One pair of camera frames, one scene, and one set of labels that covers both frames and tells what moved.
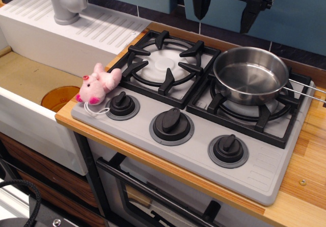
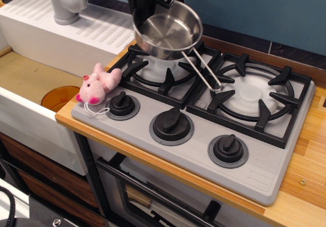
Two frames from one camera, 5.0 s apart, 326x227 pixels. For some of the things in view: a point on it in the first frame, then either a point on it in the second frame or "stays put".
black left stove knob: (123, 106) stays put
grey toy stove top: (238, 119) stays put
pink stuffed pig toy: (96, 85) stays put
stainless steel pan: (254, 76) -> (173, 30)
